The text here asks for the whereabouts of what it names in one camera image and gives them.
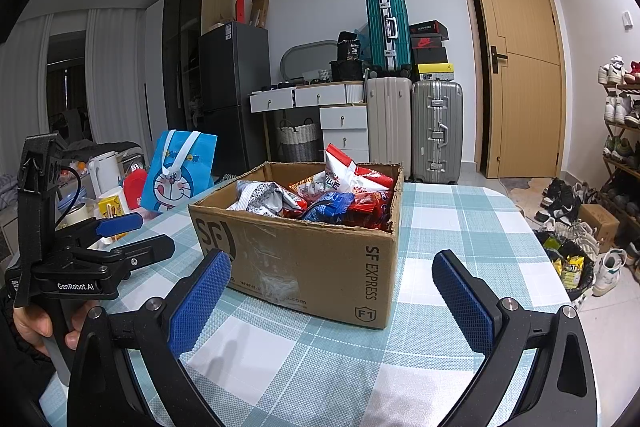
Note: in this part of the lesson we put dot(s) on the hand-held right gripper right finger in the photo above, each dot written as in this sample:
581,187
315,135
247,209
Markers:
462,302

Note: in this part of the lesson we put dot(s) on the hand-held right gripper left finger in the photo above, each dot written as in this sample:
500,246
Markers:
200,302

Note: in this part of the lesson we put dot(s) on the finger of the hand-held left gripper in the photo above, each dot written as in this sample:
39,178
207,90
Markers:
140,251
120,224

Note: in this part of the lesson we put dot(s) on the brown cardboard box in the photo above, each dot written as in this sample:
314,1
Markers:
310,267

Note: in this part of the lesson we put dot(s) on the white and purple snack bag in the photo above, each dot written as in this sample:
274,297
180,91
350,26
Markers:
260,197

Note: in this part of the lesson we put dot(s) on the red cookie packet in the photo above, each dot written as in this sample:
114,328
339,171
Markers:
367,212

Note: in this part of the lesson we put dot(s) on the blue snack packet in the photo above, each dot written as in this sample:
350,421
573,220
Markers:
325,209

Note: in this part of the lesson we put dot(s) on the small noodle snack packet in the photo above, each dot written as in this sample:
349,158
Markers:
307,188

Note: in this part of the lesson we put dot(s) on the red and white snack bag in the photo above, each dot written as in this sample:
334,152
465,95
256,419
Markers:
345,167

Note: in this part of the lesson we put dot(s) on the person's left hand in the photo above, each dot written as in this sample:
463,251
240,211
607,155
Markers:
30,327

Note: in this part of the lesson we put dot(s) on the yellow drink carton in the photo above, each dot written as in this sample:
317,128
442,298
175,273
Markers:
112,209

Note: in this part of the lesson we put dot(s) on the white kettle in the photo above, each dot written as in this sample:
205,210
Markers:
105,174

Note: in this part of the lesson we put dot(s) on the blue cartoon tote bag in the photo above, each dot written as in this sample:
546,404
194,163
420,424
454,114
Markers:
175,177

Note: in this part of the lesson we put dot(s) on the black trash bag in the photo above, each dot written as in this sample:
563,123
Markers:
560,252

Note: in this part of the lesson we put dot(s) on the pile of assorted shoes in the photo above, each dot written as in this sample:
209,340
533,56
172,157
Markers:
565,207

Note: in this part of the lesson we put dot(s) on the white curtain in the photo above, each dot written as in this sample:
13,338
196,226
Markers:
117,77
32,77

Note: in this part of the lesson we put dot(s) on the small cardboard box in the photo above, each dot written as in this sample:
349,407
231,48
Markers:
597,227

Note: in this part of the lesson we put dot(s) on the silver suitcase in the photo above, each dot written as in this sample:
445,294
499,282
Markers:
437,132

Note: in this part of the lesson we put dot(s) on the black wardrobe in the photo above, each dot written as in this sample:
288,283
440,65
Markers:
180,57

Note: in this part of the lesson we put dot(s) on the grey refrigerator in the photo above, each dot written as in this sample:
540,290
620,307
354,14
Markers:
230,82

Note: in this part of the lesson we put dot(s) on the woven laundry basket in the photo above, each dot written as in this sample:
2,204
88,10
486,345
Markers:
297,142

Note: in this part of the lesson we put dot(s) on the white suitcase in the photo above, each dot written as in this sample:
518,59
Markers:
389,127

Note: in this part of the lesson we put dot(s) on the wooden shoe rack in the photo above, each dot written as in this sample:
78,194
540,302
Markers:
607,167

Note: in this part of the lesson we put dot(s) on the white dresser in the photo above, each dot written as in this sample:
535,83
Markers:
340,117

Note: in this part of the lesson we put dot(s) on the black and yellow shoebox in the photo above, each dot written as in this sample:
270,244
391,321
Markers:
435,73

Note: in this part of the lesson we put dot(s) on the grey framed oval mirror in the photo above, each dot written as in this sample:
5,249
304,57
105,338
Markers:
287,62

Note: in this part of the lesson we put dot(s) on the red flat box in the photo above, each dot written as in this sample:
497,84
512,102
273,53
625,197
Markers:
239,9

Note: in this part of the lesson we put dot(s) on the plain black shoebox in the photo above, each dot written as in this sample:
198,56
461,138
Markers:
430,56

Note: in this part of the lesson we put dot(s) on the shoe rack with shoes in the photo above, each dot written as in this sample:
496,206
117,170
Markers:
617,107

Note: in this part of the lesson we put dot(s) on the wooden door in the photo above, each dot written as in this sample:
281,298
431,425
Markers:
520,57

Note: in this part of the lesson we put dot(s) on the brown flat cardboard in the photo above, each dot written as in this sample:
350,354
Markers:
260,12

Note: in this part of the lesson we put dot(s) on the black storage box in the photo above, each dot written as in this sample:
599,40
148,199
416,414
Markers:
346,71

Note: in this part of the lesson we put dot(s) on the black shoebox red logo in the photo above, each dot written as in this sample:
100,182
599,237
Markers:
426,41

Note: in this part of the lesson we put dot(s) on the black and red shoebox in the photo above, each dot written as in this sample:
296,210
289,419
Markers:
429,27

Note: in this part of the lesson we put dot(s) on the black printed paper bag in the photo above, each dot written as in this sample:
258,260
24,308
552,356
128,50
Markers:
349,47

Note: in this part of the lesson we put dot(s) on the teal suitcase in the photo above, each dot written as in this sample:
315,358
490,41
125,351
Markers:
387,32

